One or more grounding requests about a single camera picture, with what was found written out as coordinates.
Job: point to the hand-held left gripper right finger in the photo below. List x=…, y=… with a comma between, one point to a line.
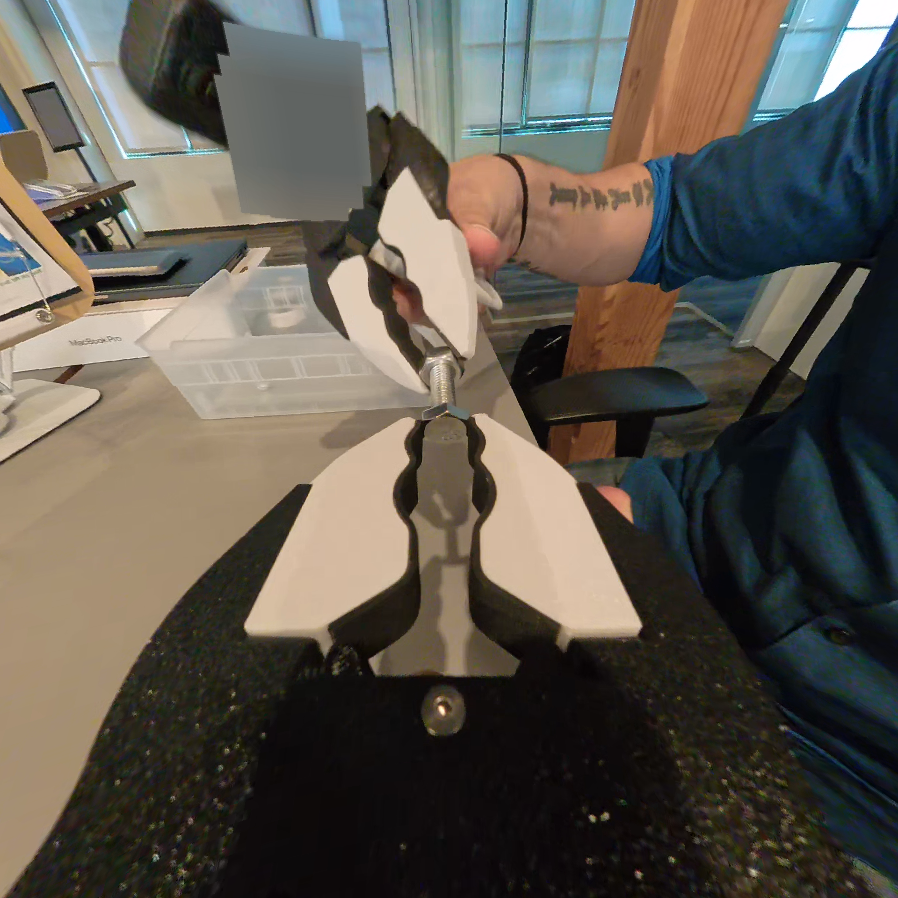
x=554, y=554

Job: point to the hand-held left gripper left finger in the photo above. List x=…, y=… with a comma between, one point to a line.
x=337, y=547

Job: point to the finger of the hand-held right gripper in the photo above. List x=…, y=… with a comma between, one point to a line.
x=435, y=259
x=361, y=309

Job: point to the steel hex nut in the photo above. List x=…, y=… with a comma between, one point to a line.
x=438, y=363

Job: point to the steel hex bolt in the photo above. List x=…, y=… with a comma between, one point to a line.
x=443, y=393

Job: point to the person's right forearm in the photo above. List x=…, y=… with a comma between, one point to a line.
x=589, y=224

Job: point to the person's right hand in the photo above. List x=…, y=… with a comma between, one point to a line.
x=487, y=203

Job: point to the person's left hand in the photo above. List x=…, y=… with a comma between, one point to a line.
x=617, y=501

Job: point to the clear plastic bin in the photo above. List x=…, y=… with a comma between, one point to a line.
x=280, y=372

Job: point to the black wrist band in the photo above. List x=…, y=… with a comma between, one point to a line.
x=523, y=203

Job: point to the black bag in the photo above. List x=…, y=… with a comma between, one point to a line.
x=540, y=365

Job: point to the black flat box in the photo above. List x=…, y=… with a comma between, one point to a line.
x=210, y=266

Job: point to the window with white blind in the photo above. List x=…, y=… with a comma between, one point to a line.
x=547, y=56

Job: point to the person's black office chair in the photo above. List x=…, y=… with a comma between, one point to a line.
x=617, y=393

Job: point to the silver laptop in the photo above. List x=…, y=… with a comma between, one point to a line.
x=133, y=261

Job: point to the person's blue shirt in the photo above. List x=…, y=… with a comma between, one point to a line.
x=786, y=421

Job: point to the white cardboard box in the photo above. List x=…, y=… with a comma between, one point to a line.
x=91, y=344

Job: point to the long brown desk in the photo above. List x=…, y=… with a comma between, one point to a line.
x=84, y=191

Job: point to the printed instruction sheet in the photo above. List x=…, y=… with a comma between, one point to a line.
x=28, y=266

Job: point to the small black monitor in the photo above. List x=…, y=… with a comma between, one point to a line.
x=52, y=116

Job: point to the blue display screen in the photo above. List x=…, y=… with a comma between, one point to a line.
x=7, y=112

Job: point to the light wooden support post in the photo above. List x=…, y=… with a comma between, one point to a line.
x=687, y=105

